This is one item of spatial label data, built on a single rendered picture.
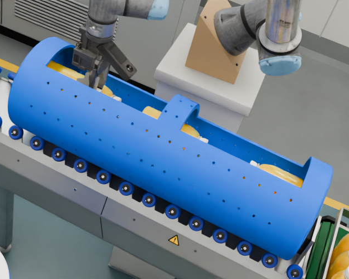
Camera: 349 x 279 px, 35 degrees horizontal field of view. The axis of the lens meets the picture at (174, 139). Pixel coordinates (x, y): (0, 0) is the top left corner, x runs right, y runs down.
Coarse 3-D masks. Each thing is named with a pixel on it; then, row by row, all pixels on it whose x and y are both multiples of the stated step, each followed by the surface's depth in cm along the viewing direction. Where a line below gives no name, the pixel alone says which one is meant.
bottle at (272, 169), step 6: (264, 168) 145; (270, 168) 145; (276, 168) 146; (276, 174) 144; (282, 174) 144; (288, 174) 145; (288, 180) 144; (294, 180) 144; (300, 180) 145; (300, 186) 143
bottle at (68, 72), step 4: (52, 60) 157; (48, 64) 155; (52, 64) 155; (56, 64) 155; (60, 64) 157; (52, 68) 154; (56, 68) 154; (60, 68) 154; (64, 68) 155; (68, 68) 156; (60, 72) 154; (64, 72) 154; (68, 72) 154; (72, 72) 155; (76, 72) 156; (68, 76) 153; (72, 76) 153; (76, 76) 154; (80, 76) 154; (84, 76) 155; (48, 84) 156; (76, 96) 154
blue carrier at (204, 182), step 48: (48, 48) 151; (48, 96) 146; (96, 96) 145; (144, 96) 166; (96, 144) 146; (144, 144) 142; (192, 144) 140; (240, 144) 162; (192, 192) 142; (240, 192) 138; (288, 192) 136; (288, 240) 138
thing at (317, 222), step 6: (318, 216) 155; (318, 222) 153; (312, 228) 152; (318, 228) 151; (312, 234) 150; (306, 240) 149; (312, 240) 148; (306, 246) 150; (300, 252) 153; (306, 252) 151; (300, 258) 153
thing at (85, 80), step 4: (88, 72) 148; (88, 76) 148; (76, 80) 151; (80, 80) 150; (84, 80) 150; (88, 80) 149; (96, 80) 148; (84, 84) 150; (88, 84) 150; (96, 84) 150; (96, 88) 151
